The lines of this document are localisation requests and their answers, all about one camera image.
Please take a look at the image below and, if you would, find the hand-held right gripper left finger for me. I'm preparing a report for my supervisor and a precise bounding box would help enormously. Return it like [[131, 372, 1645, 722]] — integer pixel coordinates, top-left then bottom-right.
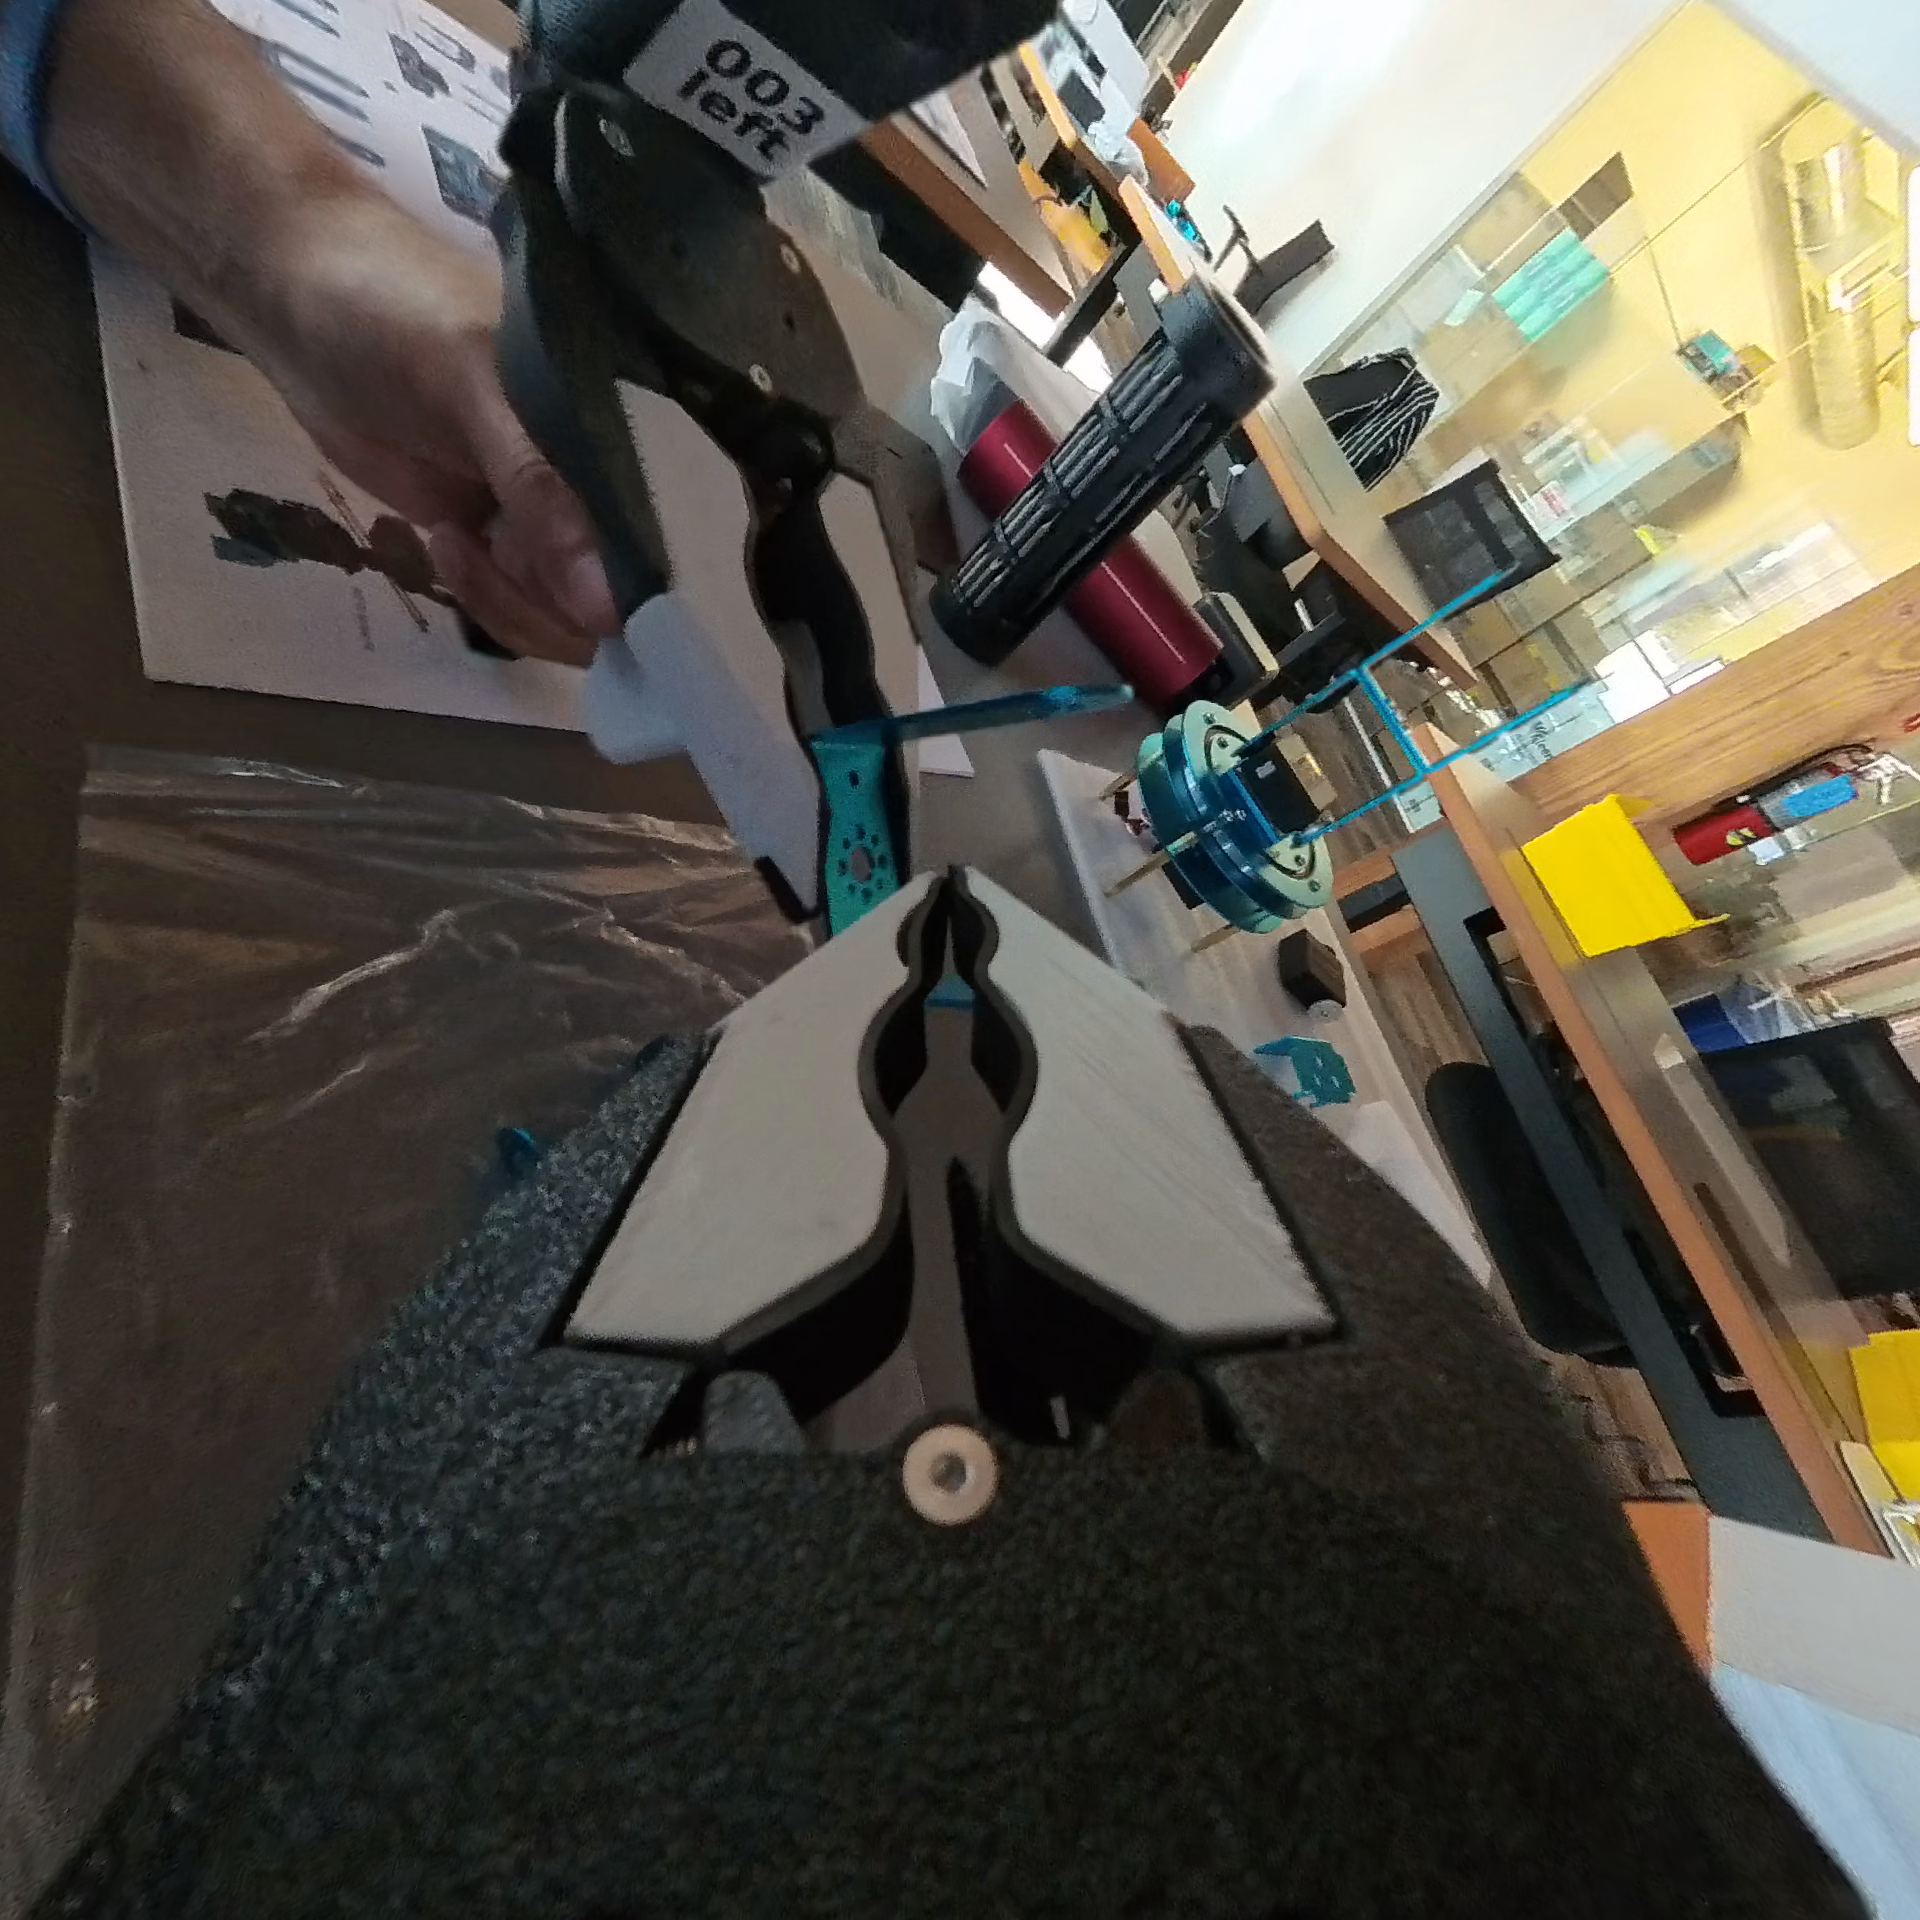
[[568, 869, 955, 1423]]

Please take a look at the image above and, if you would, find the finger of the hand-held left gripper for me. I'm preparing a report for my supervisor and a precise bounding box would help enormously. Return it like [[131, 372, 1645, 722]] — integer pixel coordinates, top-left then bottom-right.
[[751, 442, 948, 759], [586, 596, 831, 924]]

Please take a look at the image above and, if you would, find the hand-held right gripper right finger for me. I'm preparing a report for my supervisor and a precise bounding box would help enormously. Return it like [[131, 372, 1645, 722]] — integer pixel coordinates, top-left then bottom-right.
[[960, 867, 1340, 1434]]

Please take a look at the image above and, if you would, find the teal metal U bracket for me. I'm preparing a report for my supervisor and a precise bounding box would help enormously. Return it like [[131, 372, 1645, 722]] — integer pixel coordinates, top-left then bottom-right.
[[795, 681, 1134, 1009]]

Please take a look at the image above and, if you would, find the large clear plastic bag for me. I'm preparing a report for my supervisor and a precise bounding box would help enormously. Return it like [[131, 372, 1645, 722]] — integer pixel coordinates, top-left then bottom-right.
[[0, 741, 820, 1861]]

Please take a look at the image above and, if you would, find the person's left forearm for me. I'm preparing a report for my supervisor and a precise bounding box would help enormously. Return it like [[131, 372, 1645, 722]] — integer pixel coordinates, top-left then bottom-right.
[[0, 0, 407, 294]]

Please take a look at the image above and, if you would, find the wooden desk with grey panel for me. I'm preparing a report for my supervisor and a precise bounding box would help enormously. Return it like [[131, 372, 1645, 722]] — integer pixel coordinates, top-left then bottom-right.
[[1388, 717, 1895, 1561]]

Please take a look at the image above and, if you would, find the dark grey desk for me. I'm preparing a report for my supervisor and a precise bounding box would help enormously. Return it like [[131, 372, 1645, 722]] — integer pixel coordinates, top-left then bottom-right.
[[0, 151, 1501, 1920]]

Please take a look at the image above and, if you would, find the person's left hand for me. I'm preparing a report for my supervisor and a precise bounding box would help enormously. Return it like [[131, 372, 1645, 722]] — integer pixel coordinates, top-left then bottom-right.
[[195, 225, 625, 669]]

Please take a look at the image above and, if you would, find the red round object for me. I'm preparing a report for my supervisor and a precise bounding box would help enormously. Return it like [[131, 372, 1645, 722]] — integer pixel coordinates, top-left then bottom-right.
[[957, 403, 1226, 717]]

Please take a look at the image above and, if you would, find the white plastic wrap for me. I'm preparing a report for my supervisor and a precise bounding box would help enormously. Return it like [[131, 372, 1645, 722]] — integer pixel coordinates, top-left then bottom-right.
[[930, 296, 1056, 440]]

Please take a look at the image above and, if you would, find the black ribbed cylinder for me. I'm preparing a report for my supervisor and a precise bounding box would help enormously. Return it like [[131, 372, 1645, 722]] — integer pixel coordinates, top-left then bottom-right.
[[926, 277, 1280, 669]]

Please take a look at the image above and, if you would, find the white foam sheet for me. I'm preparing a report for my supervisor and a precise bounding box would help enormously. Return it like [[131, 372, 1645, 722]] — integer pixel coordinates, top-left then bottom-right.
[[1035, 747, 1501, 1295]]

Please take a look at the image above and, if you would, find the teal robot assembly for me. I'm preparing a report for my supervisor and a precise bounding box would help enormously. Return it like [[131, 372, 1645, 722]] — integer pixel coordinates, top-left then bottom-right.
[[1107, 568, 1595, 944]]

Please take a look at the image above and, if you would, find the assembly instruction manual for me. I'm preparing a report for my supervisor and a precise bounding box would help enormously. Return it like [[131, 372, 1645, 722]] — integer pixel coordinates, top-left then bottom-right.
[[91, 0, 978, 773]]

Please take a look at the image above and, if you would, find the black striped bag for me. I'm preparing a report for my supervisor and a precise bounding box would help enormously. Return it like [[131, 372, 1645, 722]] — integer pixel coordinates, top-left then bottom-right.
[[1303, 349, 1445, 491]]

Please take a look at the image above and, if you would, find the yellow box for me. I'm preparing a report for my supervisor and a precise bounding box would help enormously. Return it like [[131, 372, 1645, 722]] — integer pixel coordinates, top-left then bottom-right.
[[1846, 1327, 1920, 1501], [1519, 791, 1730, 956]]

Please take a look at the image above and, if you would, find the orange cardboard box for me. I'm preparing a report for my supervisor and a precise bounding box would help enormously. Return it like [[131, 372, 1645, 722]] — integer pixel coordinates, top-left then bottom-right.
[[1624, 1497, 1920, 1920]]

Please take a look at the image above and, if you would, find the black computer monitor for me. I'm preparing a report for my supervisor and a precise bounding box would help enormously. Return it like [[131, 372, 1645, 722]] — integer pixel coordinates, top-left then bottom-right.
[[1693, 1017, 1920, 1309]]

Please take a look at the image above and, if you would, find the red fire extinguisher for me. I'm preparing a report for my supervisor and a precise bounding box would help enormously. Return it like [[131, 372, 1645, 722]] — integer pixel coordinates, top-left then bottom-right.
[[1670, 747, 1879, 871]]

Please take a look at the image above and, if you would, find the wooden pillar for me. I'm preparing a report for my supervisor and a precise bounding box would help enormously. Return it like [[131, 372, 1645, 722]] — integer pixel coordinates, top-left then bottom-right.
[[1482, 568, 1920, 820]]

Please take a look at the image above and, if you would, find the teal metal bracket block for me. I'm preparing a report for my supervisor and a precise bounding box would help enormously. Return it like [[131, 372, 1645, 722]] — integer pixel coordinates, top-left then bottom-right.
[[1253, 1034, 1359, 1114]]

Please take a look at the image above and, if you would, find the silver ventilation duct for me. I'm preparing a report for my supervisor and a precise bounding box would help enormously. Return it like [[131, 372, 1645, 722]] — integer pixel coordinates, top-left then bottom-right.
[[1776, 117, 1910, 452]]

